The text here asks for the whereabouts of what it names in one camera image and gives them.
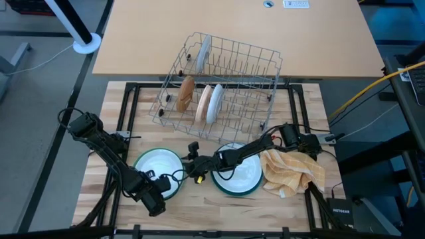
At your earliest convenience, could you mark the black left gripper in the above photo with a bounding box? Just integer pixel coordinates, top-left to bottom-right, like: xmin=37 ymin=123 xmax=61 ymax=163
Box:
xmin=129 ymin=172 xmax=173 ymax=217

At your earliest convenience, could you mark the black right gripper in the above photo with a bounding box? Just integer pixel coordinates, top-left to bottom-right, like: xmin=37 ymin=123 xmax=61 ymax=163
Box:
xmin=181 ymin=151 xmax=222 ymax=179

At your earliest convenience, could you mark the white bowl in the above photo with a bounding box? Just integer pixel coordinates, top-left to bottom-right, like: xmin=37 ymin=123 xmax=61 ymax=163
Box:
xmin=135 ymin=149 xmax=184 ymax=199

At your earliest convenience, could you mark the green rimmed white plate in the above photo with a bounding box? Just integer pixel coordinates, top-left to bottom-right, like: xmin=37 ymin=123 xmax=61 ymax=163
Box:
xmin=132 ymin=147 xmax=186 ymax=201

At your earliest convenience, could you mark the dark rimmed white plate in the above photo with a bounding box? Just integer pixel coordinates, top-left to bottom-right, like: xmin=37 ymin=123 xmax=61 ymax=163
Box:
xmin=210 ymin=142 xmax=265 ymax=197

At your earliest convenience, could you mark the grey wire dish rack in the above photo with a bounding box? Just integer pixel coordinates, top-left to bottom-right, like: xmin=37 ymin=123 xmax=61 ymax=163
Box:
xmin=148 ymin=31 xmax=284 ymax=145

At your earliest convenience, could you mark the peach plate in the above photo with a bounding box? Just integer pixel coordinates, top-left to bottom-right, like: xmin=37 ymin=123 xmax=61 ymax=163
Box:
xmin=195 ymin=84 xmax=213 ymax=123

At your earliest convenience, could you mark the brown divided plate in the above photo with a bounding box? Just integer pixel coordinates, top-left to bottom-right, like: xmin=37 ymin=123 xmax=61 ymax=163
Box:
xmin=175 ymin=75 xmax=196 ymax=114

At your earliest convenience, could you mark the orange checked cloth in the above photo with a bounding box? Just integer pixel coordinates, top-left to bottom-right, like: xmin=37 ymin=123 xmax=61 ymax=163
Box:
xmin=259 ymin=148 xmax=326 ymax=199

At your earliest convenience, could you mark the light wood desk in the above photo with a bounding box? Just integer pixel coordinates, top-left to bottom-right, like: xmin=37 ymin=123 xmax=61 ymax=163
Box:
xmin=92 ymin=0 xmax=386 ymax=80

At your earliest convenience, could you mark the white black tower fan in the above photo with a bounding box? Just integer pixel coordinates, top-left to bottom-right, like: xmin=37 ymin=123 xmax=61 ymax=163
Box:
xmin=42 ymin=0 xmax=102 ymax=56

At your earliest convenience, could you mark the grey table leg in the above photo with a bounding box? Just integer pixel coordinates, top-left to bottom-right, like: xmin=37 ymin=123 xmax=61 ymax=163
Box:
xmin=0 ymin=42 xmax=33 ymax=104

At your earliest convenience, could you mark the white power outlet strip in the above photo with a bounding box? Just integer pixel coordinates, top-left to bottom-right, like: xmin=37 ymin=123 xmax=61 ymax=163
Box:
xmin=282 ymin=0 xmax=311 ymax=10

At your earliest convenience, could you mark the black equipment stand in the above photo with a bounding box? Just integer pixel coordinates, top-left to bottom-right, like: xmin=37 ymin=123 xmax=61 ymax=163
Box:
xmin=335 ymin=42 xmax=425 ymax=239

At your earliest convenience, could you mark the red black crate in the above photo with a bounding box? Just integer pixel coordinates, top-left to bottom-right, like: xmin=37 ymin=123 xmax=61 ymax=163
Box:
xmin=5 ymin=0 xmax=57 ymax=17

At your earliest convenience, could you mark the white sticker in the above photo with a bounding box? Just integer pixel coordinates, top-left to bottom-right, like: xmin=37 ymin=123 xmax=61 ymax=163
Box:
xmin=397 ymin=68 xmax=412 ymax=82

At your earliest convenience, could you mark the black keyboard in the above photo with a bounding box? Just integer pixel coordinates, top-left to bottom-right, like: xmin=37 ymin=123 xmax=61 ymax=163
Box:
xmin=406 ymin=64 xmax=425 ymax=107

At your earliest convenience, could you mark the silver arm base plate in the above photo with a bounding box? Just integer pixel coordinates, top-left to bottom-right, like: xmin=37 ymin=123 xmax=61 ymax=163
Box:
xmin=313 ymin=132 xmax=337 ymax=145
xmin=112 ymin=130 xmax=131 ymax=143

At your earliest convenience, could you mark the black Netgear network switch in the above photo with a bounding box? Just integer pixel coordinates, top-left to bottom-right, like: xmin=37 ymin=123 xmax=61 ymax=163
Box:
xmin=327 ymin=197 xmax=355 ymax=226

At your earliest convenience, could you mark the white floor cable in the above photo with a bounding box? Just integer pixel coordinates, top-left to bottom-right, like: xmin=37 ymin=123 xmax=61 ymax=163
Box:
xmin=337 ymin=103 xmax=400 ymax=141
xmin=5 ymin=42 xmax=76 ymax=76

